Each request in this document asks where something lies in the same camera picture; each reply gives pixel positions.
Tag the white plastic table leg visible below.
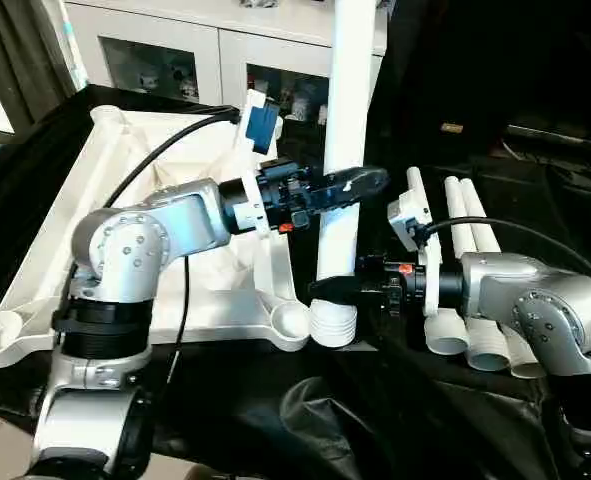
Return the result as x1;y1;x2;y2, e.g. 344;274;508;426
407;167;468;357
445;177;511;373
308;0;378;348
460;180;548;381

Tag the white plastic table top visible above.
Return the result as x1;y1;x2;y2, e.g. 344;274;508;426
0;105;311;363

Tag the black mat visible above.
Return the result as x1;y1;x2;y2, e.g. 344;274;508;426
0;85;591;480

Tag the white cabinet with glass doors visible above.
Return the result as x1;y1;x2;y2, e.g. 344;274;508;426
60;0;388;126

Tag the grey window curtain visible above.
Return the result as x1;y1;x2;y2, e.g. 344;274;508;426
0;0;81;141

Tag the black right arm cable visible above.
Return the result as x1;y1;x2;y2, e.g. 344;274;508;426
420;217;591;293

